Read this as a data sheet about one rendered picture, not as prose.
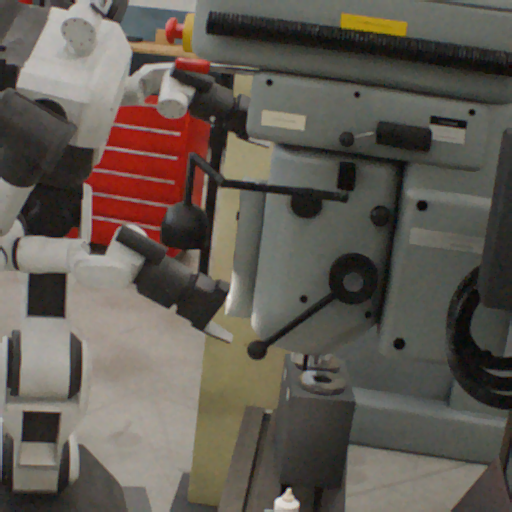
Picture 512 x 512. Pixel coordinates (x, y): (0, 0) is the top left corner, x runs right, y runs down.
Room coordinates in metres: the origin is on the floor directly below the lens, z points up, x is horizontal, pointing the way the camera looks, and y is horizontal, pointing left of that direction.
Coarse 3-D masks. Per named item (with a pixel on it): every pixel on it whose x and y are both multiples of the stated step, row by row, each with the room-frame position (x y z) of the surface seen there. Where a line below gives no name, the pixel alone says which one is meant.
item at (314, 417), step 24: (288, 360) 2.03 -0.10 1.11; (336, 360) 2.03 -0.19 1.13; (288, 384) 1.94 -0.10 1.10; (312, 384) 1.89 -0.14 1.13; (336, 384) 1.90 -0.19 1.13; (288, 408) 1.88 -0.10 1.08; (312, 408) 1.86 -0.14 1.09; (336, 408) 1.86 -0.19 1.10; (288, 432) 1.86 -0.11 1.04; (312, 432) 1.86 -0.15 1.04; (336, 432) 1.86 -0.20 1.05; (288, 456) 1.86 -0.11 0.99; (312, 456) 1.86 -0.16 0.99; (336, 456) 1.86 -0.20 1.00; (288, 480) 1.86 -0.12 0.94; (312, 480) 1.86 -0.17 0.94; (336, 480) 1.86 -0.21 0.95
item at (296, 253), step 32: (288, 160) 1.53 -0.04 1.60; (320, 160) 1.52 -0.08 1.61; (352, 160) 1.52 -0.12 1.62; (384, 160) 1.52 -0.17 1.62; (352, 192) 1.52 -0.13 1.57; (384, 192) 1.51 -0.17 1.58; (288, 224) 1.52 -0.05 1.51; (320, 224) 1.52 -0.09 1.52; (352, 224) 1.52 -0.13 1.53; (288, 256) 1.52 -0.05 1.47; (320, 256) 1.52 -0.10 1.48; (384, 256) 1.52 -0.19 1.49; (256, 288) 1.56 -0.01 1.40; (288, 288) 1.52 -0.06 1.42; (320, 288) 1.52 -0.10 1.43; (384, 288) 1.53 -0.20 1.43; (256, 320) 1.56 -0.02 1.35; (288, 320) 1.52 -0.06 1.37; (320, 320) 1.52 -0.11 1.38; (352, 320) 1.51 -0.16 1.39; (320, 352) 1.56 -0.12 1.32
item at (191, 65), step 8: (176, 64) 1.72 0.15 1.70; (184, 64) 1.72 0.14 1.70; (192, 64) 1.72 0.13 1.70; (200, 64) 1.72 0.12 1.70; (208, 64) 1.72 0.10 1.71; (200, 72) 1.72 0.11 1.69; (208, 72) 1.72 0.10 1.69; (224, 72) 1.72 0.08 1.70; (232, 72) 1.72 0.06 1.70; (240, 72) 1.72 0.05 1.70; (248, 72) 1.72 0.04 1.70; (256, 72) 1.72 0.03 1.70
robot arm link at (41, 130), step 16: (16, 96) 1.88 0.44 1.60; (0, 112) 1.84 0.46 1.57; (16, 112) 1.85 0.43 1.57; (32, 112) 1.86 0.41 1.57; (0, 128) 1.84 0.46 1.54; (16, 128) 1.84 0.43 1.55; (32, 128) 1.84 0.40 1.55; (48, 128) 1.85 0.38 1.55; (16, 144) 1.84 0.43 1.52; (32, 144) 1.84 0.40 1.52; (48, 144) 1.84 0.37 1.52; (0, 160) 1.88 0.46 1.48; (16, 160) 1.86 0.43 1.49; (32, 160) 1.86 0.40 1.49; (0, 176) 1.88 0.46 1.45; (16, 176) 1.87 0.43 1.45; (32, 176) 1.89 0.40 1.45
